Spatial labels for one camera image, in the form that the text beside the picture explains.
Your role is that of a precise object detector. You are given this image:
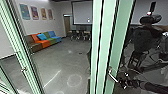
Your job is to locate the silver door handle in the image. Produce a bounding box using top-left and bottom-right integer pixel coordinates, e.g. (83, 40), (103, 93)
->
(107, 66), (120, 83)

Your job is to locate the green framed glass door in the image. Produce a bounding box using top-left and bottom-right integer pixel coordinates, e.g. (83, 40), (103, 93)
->
(0, 0), (136, 94)

